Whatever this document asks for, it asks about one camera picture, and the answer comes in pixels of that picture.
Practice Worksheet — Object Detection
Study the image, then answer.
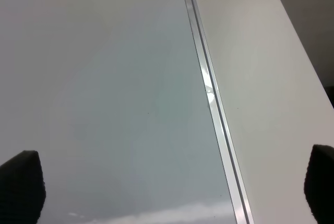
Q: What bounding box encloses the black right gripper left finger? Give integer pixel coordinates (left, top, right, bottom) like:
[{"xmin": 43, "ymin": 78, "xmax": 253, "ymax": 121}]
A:
[{"xmin": 1, "ymin": 150, "xmax": 46, "ymax": 224}]

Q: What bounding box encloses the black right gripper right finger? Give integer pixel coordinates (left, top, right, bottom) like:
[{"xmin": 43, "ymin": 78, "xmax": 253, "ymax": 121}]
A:
[{"xmin": 304, "ymin": 145, "xmax": 333, "ymax": 223}]

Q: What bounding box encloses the white whiteboard with aluminium frame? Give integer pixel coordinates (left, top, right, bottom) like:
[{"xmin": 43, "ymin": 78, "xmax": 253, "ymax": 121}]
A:
[{"xmin": 1, "ymin": 0, "xmax": 252, "ymax": 223}]

